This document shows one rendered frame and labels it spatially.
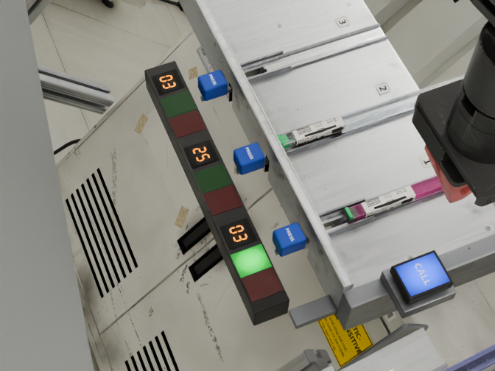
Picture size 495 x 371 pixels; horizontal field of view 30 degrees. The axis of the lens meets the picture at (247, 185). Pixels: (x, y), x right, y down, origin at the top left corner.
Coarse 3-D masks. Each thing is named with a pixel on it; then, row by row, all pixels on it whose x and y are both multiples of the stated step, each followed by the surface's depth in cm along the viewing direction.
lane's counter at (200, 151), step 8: (200, 144) 105; (208, 144) 105; (192, 152) 105; (200, 152) 105; (208, 152) 105; (192, 160) 104; (200, 160) 104; (208, 160) 104; (216, 160) 104; (192, 168) 104
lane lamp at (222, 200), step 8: (216, 192) 102; (224, 192) 102; (232, 192) 102; (208, 200) 102; (216, 200) 102; (224, 200) 102; (232, 200) 102; (240, 200) 102; (216, 208) 101; (224, 208) 101; (232, 208) 101
